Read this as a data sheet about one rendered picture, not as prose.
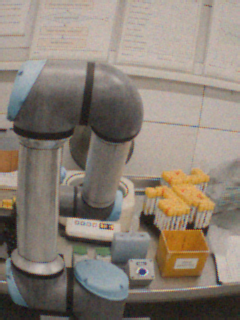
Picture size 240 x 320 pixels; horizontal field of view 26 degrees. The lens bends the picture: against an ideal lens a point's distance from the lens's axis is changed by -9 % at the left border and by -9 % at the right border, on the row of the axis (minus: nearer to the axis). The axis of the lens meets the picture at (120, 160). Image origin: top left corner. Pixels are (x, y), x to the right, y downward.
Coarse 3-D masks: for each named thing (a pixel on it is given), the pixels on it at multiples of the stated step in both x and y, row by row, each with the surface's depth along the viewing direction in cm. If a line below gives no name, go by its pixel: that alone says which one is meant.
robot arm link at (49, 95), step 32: (32, 64) 90; (64, 64) 91; (32, 96) 88; (64, 96) 89; (32, 128) 91; (64, 128) 93; (32, 160) 94; (32, 192) 96; (32, 224) 98; (32, 256) 101; (32, 288) 102; (64, 288) 104
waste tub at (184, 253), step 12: (168, 240) 163; (180, 240) 164; (192, 240) 165; (204, 240) 158; (156, 252) 164; (168, 252) 150; (180, 252) 151; (192, 252) 151; (204, 252) 152; (168, 264) 152; (180, 264) 153; (192, 264) 153; (204, 264) 154; (168, 276) 154; (180, 276) 155; (192, 276) 155
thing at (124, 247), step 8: (120, 232) 157; (128, 232) 158; (112, 240) 158; (120, 240) 154; (128, 240) 155; (136, 240) 155; (144, 240) 156; (112, 248) 157; (120, 248) 155; (128, 248) 156; (136, 248) 156; (144, 248) 157; (112, 256) 157; (120, 256) 157; (128, 256) 157; (136, 256) 158; (144, 256) 158; (120, 264) 157
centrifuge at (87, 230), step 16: (80, 176) 184; (128, 192) 178; (128, 208) 170; (64, 224) 172; (80, 224) 169; (96, 224) 169; (112, 224) 170; (128, 224) 174; (80, 240) 167; (96, 240) 167
